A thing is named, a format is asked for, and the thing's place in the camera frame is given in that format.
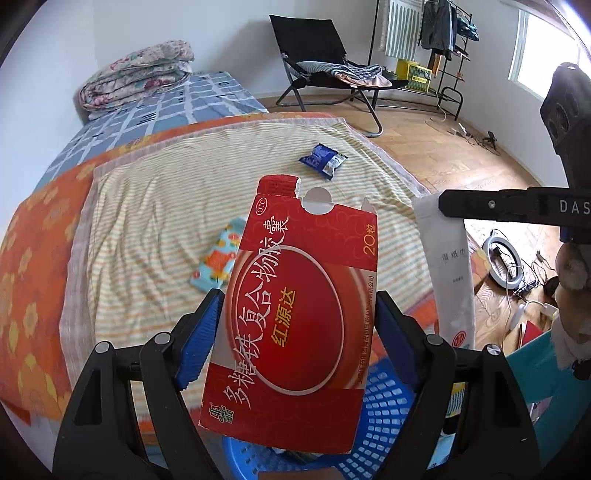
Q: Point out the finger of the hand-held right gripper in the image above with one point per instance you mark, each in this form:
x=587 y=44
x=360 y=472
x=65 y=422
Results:
x=489 y=203

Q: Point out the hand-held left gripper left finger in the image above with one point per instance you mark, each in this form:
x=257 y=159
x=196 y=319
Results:
x=203 y=332

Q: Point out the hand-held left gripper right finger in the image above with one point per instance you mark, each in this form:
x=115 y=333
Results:
x=392 y=332

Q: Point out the white wet wipe packet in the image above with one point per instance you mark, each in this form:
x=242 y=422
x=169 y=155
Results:
x=450 y=277

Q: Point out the blue plastic basket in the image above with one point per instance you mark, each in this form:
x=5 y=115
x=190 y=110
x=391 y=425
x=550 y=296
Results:
x=383 y=415

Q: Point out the red cardboard box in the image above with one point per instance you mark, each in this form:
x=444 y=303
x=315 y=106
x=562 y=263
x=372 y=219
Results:
x=300 y=300

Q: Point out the person's right forearm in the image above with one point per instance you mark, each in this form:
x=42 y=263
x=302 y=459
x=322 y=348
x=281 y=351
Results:
x=575 y=277

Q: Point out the small black tripod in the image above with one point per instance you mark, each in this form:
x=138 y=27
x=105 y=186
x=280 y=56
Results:
x=490 y=138

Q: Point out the window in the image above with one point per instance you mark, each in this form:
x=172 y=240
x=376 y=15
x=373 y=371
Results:
x=554 y=46

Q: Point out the colourful patterned packet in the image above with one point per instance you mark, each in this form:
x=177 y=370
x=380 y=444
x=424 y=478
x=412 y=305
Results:
x=217 y=258

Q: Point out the white power strip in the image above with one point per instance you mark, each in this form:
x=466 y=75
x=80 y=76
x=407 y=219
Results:
x=461 y=132

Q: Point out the teal hanging garment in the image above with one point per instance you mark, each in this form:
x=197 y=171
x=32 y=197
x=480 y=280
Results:
x=468 y=30

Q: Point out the red flat board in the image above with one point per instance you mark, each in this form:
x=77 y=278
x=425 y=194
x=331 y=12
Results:
x=533 y=333

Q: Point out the yellow striped towel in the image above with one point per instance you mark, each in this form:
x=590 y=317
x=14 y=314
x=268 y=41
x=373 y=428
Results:
x=184 y=194

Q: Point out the yellow plastic crate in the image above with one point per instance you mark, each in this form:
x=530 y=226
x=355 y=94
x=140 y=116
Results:
x=418 y=76

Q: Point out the teal plastic stool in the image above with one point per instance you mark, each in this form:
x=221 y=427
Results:
x=535 y=369

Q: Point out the dark hanging jacket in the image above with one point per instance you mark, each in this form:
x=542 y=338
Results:
x=436 y=27

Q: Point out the pink cloth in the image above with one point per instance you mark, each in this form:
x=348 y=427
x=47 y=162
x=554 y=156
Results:
x=369 y=82

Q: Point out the blue snack packet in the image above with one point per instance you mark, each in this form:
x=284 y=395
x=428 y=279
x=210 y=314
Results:
x=323 y=161

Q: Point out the striped cloth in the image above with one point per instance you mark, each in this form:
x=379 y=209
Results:
x=360 y=71

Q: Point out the green striped hanging towel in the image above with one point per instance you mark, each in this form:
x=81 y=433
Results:
x=401 y=27

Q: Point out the black metal drying rack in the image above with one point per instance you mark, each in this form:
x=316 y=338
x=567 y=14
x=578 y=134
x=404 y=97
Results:
x=375 y=27

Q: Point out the bed with blue plaid sheet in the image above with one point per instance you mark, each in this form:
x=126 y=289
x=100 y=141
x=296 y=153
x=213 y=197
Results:
x=161 y=106

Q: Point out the black folding chair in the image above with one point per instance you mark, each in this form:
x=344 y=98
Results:
x=304 y=37

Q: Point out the folded floral quilt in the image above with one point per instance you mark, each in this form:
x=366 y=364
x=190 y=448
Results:
x=138 y=69

